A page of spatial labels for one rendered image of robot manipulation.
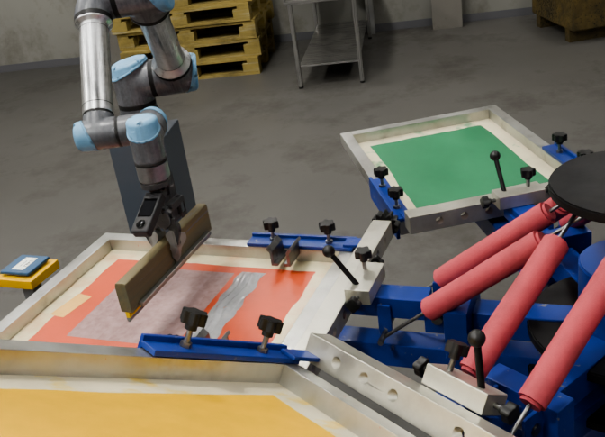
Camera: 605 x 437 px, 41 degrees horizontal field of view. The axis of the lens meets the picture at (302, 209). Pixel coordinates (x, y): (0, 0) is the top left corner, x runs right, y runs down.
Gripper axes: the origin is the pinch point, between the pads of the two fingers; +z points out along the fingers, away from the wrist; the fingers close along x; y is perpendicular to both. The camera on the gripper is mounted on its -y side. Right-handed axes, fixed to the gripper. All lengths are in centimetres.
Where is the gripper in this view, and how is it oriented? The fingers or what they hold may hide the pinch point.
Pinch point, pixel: (167, 258)
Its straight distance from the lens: 199.5
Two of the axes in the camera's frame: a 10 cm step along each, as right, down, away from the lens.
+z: 1.4, 9.0, 4.2
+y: 3.5, -4.4, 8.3
